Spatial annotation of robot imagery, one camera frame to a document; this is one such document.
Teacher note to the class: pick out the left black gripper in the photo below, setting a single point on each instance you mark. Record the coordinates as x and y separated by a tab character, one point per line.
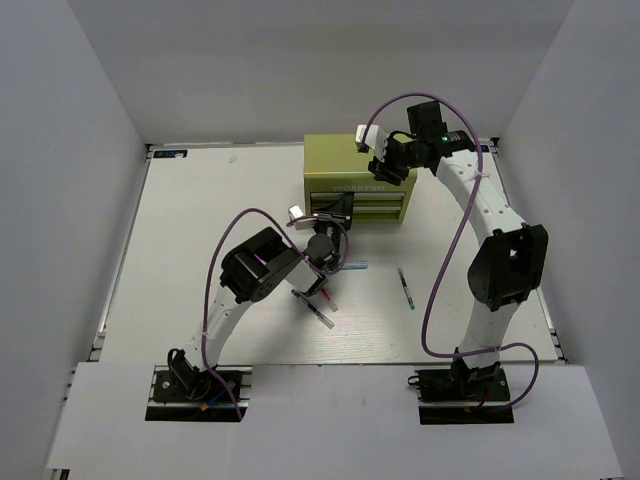
340	210

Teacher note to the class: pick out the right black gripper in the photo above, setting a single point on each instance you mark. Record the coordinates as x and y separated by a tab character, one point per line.
391	175

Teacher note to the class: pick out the green metal drawer box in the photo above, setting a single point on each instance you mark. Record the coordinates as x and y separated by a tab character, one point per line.
333	168

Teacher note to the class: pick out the silver light blue pen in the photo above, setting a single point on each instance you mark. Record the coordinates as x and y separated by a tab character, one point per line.
356	265

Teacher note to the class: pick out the dark blue clear pen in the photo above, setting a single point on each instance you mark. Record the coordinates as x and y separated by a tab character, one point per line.
326	321

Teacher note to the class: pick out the green teal pen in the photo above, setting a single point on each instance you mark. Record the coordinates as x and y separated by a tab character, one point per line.
406	289

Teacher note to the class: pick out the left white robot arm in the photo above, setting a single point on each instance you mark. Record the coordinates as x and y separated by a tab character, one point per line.
252	270

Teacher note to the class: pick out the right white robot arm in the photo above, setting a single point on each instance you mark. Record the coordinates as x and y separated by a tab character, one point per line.
509	263

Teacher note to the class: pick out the red clear pen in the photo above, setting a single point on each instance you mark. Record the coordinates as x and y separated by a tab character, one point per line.
332	305

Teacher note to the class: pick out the left blue corner sticker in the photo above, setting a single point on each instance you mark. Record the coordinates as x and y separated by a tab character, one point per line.
170	154

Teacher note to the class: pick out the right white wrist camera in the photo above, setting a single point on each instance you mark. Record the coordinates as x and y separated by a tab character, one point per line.
371	139

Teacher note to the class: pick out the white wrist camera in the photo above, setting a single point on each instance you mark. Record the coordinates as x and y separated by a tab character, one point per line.
298	220
371	139

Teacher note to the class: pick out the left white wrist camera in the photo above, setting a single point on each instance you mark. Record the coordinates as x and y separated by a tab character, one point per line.
298	220

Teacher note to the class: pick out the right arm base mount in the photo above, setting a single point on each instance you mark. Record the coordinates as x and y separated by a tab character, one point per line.
444	399

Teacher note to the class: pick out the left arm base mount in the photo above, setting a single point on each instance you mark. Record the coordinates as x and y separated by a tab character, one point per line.
170	401

